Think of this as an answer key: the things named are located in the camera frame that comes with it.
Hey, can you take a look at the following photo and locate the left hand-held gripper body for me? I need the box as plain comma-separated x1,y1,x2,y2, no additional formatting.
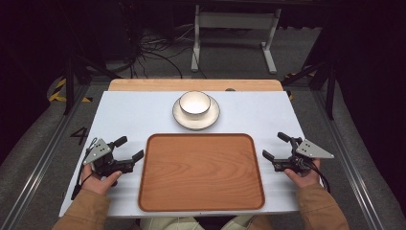
82,137,136,177

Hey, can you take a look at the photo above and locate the white bowl with dark rim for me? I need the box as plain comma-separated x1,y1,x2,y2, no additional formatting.
178,90,212,116

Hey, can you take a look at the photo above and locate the white table mat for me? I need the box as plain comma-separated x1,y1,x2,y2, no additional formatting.
58,90,324,218

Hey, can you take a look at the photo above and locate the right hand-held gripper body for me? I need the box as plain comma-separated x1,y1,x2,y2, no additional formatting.
272,136,335,175

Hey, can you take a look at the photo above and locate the white metal stand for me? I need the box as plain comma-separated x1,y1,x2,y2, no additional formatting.
190,4,282,76

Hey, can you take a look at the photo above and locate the person's left leg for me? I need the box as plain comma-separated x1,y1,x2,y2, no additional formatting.
139,217,206,230

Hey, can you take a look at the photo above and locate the wooden table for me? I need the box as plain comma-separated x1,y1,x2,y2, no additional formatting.
107,78,284,93

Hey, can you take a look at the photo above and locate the black tripod stand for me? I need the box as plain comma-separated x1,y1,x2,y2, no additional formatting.
281,57,338,121
61,47,123,116

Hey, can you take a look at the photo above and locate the person's right leg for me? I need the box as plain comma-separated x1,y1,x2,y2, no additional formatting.
219,214,257,230

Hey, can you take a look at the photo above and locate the left hand-held gripper cable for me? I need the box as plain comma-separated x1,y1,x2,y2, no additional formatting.
70,137,99,201

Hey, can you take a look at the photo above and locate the hand-held gripper cable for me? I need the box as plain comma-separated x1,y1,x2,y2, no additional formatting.
70,137,99,201
303,158,331,195

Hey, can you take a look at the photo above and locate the right hand-held gripper cable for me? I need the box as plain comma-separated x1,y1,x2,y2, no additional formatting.
303,158,331,195

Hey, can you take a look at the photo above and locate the person's right hand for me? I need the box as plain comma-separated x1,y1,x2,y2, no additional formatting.
283,158,322,190

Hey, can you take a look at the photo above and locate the person's leg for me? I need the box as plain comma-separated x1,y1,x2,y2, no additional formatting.
219,214,257,230
139,217,206,230

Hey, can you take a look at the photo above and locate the aluminium floor rail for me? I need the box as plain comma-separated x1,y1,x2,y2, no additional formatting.
0,83,91,230
310,90,388,230

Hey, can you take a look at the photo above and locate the bundle of black floor cables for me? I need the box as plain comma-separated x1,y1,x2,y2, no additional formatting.
126,27,209,80

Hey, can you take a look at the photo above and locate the brown wooden tray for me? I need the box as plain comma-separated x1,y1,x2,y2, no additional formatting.
137,132,266,213

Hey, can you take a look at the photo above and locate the white plate with dark rim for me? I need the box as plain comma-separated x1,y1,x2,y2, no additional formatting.
171,95,221,131

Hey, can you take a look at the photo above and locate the person's left hand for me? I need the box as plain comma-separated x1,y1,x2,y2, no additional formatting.
80,163,124,196

